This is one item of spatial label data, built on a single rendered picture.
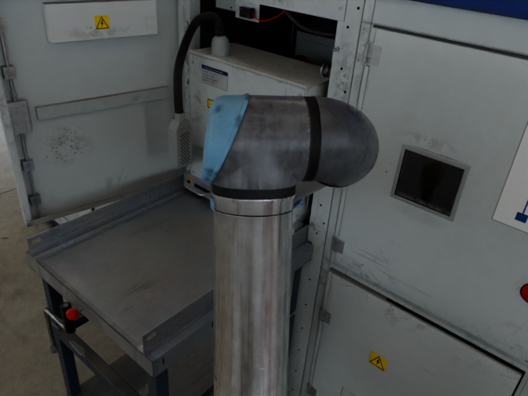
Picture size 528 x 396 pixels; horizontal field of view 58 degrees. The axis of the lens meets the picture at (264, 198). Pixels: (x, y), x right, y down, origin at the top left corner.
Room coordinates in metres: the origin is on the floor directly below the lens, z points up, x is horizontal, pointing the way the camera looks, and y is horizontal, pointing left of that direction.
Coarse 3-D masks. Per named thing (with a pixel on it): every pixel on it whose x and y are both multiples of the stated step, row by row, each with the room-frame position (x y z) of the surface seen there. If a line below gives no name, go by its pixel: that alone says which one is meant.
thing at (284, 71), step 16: (208, 48) 1.67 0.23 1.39; (240, 48) 1.70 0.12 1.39; (240, 64) 1.48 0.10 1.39; (256, 64) 1.51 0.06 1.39; (272, 64) 1.52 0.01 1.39; (288, 64) 1.54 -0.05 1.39; (304, 64) 1.55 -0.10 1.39; (288, 80) 1.35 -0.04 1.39; (304, 80) 1.38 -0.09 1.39; (320, 80) 1.39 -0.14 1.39; (320, 96) 1.37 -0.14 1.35; (304, 208) 1.37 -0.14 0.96
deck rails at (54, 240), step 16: (176, 176) 1.60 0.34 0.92; (144, 192) 1.48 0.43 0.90; (160, 192) 1.53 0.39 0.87; (176, 192) 1.58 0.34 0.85; (112, 208) 1.37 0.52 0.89; (128, 208) 1.42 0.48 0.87; (144, 208) 1.45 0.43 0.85; (64, 224) 1.23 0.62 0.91; (80, 224) 1.27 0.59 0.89; (96, 224) 1.32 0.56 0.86; (112, 224) 1.34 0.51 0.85; (48, 240) 1.18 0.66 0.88; (64, 240) 1.23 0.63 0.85; (80, 240) 1.23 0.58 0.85; (304, 240) 1.33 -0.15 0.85; (32, 256) 1.14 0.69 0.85; (192, 304) 0.92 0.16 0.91; (208, 304) 0.97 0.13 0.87; (176, 320) 0.88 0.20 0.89; (192, 320) 0.92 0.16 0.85; (144, 336) 0.80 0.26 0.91; (160, 336) 0.84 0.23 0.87; (144, 352) 0.80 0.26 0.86
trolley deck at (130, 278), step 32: (192, 192) 1.60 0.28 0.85; (128, 224) 1.35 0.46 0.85; (160, 224) 1.37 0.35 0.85; (192, 224) 1.38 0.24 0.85; (64, 256) 1.15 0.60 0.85; (96, 256) 1.16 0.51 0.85; (128, 256) 1.18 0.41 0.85; (160, 256) 1.19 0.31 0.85; (192, 256) 1.20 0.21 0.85; (64, 288) 1.02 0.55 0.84; (96, 288) 1.02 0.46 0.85; (128, 288) 1.03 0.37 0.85; (160, 288) 1.04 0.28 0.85; (192, 288) 1.05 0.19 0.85; (96, 320) 0.93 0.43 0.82; (128, 320) 0.91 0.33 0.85; (160, 320) 0.92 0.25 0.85; (128, 352) 0.84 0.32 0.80; (160, 352) 0.81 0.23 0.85
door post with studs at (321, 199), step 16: (352, 0) 1.31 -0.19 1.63; (352, 16) 1.31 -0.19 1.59; (336, 32) 1.34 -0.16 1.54; (352, 32) 1.30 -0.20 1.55; (336, 48) 1.32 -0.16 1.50; (352, 48) 1.30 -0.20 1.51; (336, 64) 1.33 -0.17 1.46; (352, 64) 1.29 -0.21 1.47; (336, 80) 1.32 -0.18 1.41; (336, 96) 1.31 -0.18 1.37; (320, 192) 1.32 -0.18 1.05; (320, 208) 1.31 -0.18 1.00; (320, 224) 1.31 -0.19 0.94; (320, 240) 1.30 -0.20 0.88; (320, 256) 1.29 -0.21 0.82; (304, 320) 1.31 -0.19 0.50; (304, 336) 1.30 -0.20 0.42; (304, 352) 1.30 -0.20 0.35
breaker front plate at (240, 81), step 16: (192, 64) 1.60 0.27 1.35; (208, 64) 1.55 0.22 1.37; (224, 64) 1.51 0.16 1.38; (192, 80) 1.60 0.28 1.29; (240, 80) 1.46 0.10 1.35; (256, 80) 1.42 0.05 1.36; (272, 80) 1.39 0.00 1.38; (192, 96) 1.60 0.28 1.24; (208, 96) 1.55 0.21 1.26; (304, 96) 1.31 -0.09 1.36; (192, 112) 1.60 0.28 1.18; (208, 112) 1.55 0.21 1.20; (192, 128) 1.60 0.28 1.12; (192, 144) 1.60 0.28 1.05; (192, 160) 1.60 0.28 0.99
